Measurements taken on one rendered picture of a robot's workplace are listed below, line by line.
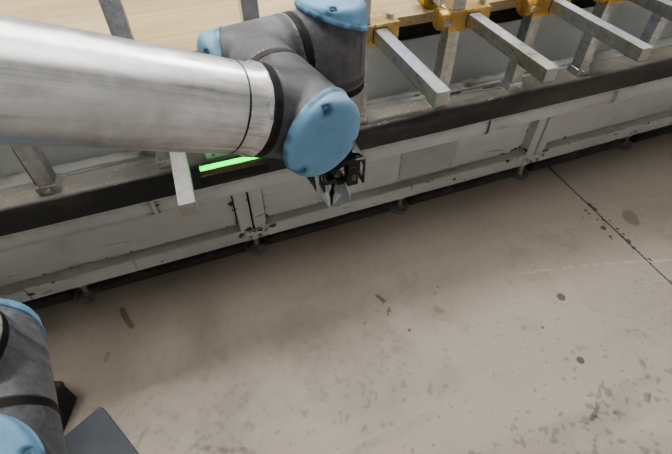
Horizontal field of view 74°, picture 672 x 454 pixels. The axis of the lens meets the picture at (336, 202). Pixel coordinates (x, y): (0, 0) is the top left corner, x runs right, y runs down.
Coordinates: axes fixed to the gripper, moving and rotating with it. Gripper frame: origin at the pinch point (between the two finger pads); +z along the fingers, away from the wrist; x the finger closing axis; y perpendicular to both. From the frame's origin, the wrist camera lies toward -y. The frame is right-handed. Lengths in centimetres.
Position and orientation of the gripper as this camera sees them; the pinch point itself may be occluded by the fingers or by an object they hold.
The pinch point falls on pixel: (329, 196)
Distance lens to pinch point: 82.1
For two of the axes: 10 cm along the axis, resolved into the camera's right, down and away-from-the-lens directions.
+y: 3.5, 6.7, -6.6
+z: 0.0, 7.0, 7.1
